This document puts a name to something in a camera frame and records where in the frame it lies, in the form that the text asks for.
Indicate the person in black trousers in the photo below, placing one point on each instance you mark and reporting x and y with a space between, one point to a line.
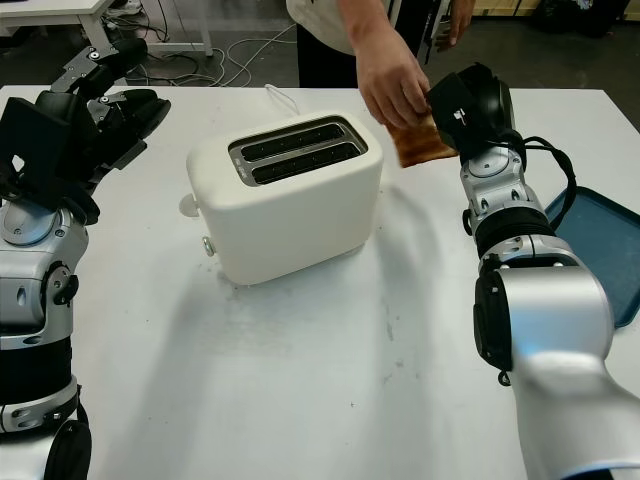
320 70

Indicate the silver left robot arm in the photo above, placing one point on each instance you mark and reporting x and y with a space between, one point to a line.
30 280

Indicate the black bag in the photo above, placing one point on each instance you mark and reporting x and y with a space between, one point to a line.
580 17

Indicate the person's left hand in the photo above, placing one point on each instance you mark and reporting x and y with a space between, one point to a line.
457 25

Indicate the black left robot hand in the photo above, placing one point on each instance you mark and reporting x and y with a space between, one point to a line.
85 135

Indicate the browned toast slice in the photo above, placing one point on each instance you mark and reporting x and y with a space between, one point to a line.
420 142

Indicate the person's right forearm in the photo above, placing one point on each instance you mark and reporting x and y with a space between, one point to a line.
372 27

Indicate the white two-slot toaster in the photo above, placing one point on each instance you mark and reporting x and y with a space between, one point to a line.
290 220

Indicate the person's right hand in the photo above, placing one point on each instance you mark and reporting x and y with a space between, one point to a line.
392 90

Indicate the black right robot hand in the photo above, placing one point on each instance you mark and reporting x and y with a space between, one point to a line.
500 105

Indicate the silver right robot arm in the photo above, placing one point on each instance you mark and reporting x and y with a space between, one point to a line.
545 310

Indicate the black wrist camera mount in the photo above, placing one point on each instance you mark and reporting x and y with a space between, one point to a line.
35 145
457 115

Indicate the white desk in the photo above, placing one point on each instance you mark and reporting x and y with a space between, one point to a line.
45 12

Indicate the blue plastic tray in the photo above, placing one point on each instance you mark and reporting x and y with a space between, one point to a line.
600 250

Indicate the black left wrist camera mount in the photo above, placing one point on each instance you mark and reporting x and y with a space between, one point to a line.
35 145

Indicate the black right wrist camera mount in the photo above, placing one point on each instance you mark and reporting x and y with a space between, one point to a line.
457 115

